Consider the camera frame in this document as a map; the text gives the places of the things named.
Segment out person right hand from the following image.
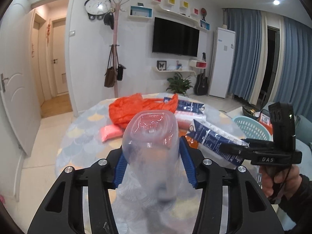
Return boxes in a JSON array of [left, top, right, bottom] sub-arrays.
[[259, 165, 302, 200]]

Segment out butterfly picture frame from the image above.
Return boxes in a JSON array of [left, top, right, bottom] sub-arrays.
[[157, 60, 167, 71]]

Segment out blue box wall shelf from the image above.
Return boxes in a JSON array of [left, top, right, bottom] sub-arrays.
[[129, 5, 153, 20]]

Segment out brown hanging handbag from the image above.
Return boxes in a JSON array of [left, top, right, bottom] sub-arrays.
[[104, 44, 117, 88]]

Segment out pink coat rack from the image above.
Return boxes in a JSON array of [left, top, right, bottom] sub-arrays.
[[112, 0, 130, 98]]

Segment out white lower wall shelf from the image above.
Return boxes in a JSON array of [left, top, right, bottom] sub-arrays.
[[152, 66, 197, 76]]

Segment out panda wall clock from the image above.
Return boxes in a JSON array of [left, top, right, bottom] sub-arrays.
[[85, 0, 112, 21]]

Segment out light blue laundry basket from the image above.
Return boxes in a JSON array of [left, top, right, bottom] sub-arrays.
[[232, 116, 272, 141]]

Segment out orange plastic bag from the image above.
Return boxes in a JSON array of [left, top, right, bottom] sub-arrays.
[[108, 93, 179, 129]]

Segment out orange cardboard box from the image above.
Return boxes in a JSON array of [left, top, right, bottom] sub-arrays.
[[258, 113, 273, 135]]

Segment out clear plastic bottle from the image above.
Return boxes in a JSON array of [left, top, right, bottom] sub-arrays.
[[113, 110, 201, 233]]

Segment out black acoustic guitar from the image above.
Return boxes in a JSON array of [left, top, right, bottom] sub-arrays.
[[194, 65, 208, 96]]

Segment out black hanging bag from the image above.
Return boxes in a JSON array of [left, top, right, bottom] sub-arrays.
[[115, 45, 126, 81]]

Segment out green potted plant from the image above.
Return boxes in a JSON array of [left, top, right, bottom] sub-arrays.
[[166, 72, 192, 96]]

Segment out blue white milk carton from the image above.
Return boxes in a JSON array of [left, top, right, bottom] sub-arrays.
[[186, 119, 248, 169]]

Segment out blue white wrapped package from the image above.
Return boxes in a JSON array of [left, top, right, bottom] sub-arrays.
[[175, 99, 206, 130]]

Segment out blue window curtains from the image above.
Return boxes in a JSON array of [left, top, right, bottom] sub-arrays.
[[224, 9, 311, 120]]

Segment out pink foam packet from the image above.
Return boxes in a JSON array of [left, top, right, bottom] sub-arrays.
[[99, 124, 124, 142]]

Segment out white open door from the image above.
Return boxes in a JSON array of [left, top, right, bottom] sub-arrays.
[[1, 0, 41, 156]]

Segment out black wall television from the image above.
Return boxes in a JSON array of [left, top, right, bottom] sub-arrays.
[[152, 18, 199, 57]]

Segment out patterned round tablecloth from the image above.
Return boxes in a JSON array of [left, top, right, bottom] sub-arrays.
[[54, 92, 247, 234]]

